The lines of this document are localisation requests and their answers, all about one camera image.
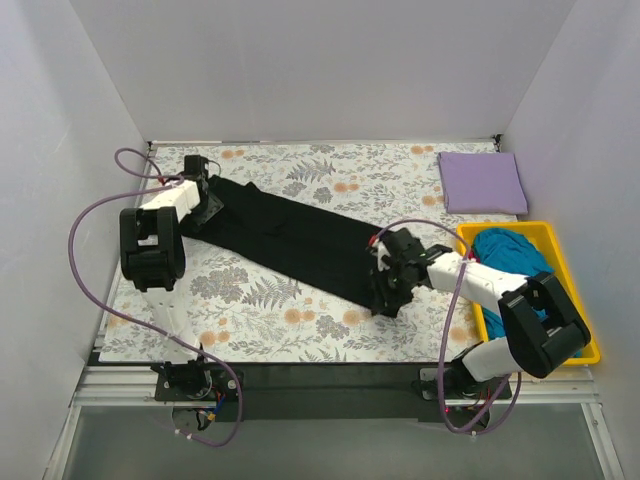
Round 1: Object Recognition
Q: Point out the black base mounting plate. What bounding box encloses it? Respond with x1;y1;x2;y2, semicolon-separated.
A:
154;363;514;424

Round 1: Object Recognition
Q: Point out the yellow plastic bin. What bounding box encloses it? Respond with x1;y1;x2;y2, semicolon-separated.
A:
457;221;601;366

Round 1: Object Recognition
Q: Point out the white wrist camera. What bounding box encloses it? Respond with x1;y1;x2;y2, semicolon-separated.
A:
368;231;398;272
179;154;209;182

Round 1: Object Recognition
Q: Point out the black t-shirt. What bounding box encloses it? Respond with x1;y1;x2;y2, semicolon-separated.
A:
181;176;399;318

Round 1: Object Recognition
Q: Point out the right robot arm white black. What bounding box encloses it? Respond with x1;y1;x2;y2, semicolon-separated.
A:
369;228;591;398

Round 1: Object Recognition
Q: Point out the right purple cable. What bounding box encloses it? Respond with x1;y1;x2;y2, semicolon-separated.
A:
369;219;522;435

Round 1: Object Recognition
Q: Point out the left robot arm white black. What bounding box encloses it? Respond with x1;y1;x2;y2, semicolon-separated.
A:
119;155;223;400

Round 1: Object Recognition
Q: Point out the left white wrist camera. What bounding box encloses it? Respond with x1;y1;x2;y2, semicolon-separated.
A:
179;154;209;182

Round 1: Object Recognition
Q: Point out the floral patterned table mat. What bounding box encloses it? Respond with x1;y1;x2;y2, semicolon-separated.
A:
99;143;519;364

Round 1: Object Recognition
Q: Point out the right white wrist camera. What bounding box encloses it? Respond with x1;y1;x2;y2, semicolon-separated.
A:
368;231;398;272

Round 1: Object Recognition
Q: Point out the teal t-shirt in bin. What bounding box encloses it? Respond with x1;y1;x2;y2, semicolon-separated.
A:
472;227;584;359

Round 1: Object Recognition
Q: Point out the aluminium frame rail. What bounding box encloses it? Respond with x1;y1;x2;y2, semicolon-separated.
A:
71;364;600;407

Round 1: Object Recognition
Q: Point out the folded purple t-shirt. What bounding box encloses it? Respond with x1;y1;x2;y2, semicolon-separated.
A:
438;152;528;215

